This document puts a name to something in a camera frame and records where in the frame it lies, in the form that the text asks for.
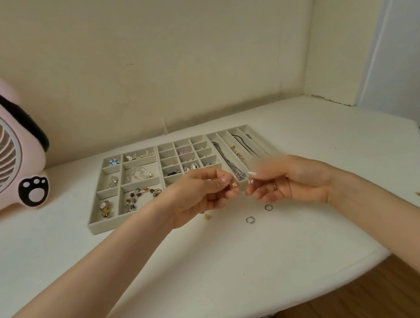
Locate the rhinestone bow brooch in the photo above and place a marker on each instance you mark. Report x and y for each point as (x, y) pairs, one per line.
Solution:
(145, 154)

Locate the grey earring grid tray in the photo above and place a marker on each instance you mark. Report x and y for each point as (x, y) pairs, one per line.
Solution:
(184, 143)

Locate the small gold stud earring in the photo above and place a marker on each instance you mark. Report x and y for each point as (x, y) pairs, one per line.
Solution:
(234, 184)

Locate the white heart brooch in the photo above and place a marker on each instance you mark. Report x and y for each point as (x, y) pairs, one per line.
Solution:
(130, 157)

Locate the white table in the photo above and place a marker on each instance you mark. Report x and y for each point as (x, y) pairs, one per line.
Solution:
(249, 261)

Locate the grey bracelet tray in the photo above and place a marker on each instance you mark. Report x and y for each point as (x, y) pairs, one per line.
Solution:
(98, 226)

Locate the person's right forearm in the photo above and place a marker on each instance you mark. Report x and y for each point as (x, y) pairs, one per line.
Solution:
(409, 229)

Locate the pink star earring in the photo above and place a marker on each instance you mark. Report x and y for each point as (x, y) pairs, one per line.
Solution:
(183, 152)

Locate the person's right hand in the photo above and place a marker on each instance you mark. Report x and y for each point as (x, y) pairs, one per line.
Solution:
(299, 179)

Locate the person's left hand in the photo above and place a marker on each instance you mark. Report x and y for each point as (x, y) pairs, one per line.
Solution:
(199, 194)

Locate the black bow earrings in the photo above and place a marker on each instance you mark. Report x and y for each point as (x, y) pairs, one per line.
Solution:
(172, 173)

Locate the grey necklace tray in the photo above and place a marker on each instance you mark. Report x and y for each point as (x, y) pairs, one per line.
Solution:
(258, 138)

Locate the white door panel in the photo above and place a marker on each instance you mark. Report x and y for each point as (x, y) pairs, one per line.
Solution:
(400, 38)

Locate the crystal stud earring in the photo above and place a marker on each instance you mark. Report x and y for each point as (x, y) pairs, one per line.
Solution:
(250, 181)

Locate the silver hoop earring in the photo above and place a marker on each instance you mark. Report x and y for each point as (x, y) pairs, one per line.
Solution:
(247, 221)
(265, 208)

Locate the person's left forearm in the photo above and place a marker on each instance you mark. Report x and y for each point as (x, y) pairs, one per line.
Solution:
(75, 287)

